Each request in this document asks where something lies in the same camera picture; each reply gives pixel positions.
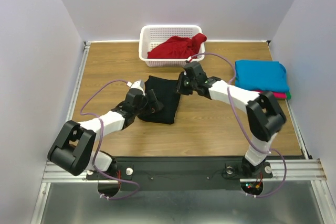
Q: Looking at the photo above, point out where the black t shirt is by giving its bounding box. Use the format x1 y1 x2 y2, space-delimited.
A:
138 76 181 124

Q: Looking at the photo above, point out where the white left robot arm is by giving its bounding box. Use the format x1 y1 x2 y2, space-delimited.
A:
47 88 164 179

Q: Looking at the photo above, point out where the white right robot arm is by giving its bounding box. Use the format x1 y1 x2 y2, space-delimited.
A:
177 62 287 177

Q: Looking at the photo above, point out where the red t shirt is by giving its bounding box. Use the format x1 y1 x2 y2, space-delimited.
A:
148 33 207 59

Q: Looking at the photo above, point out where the white plastic basket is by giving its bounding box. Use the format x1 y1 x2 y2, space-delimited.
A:
139 25 207 67

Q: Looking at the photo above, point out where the folded blue t shirt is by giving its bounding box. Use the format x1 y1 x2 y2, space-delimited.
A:
235 60 290 92

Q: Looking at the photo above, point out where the folded pink t shirt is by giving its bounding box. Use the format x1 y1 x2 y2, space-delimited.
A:
257 90 287 100

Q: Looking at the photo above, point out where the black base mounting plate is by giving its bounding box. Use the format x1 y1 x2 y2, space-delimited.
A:
87 156 272 192

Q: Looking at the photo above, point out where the folded green t shirt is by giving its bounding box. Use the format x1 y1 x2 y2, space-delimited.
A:
285 91 292 100

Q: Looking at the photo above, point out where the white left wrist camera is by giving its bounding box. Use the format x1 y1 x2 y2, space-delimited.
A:
126 80 145 94

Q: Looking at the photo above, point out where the aluminium frame rail left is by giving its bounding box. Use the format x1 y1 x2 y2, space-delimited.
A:
59 41 91 131

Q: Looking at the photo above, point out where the aluminium frame rail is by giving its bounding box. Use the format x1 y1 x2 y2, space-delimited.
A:
269 101 327 181
59 41 91 131

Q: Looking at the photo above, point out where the aluminium frame rail right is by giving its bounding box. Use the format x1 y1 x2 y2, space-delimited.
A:
269 101 327 181

